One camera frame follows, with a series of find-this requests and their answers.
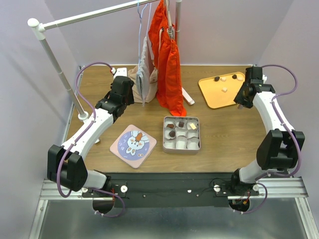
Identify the dark round chocolate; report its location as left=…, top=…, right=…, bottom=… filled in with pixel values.
left=169, top=131, right=175, bottom=138

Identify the pink chocolate tin box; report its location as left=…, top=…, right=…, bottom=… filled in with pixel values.
left=162, top=116, right=201, bottom=154

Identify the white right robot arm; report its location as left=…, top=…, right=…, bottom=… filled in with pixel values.
left=229, top=66, right=305, bottom=195

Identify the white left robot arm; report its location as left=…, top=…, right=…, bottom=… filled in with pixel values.
left=47, top=76, right=134, bottom=197

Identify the beige cloth pile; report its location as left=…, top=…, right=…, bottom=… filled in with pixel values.
left=128, top=66, right=158, bottom=103

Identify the grey hanging towel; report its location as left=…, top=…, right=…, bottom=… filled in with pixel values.
left=136, top=36, right=151, bottom=106

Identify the orange tray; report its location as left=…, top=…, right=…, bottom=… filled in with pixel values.
left=198, top=72, right=245, bottom=109

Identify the pink tin lid with bunny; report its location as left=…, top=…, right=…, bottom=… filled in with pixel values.
left=110, top=124, right=157, bottom=169

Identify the orange hanging garment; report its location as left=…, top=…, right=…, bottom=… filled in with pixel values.
left=148, top=0, right=186, bottom=117

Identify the blue clothes hanger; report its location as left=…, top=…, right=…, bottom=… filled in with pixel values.
left=137, top=1, right=152, bottom=71

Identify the white clothes rack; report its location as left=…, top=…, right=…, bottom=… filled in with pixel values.
left=27, top=0, right=195, bottom=144

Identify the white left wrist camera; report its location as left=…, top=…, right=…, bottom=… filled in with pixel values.
left=112, top=67, right=128, bottom=79

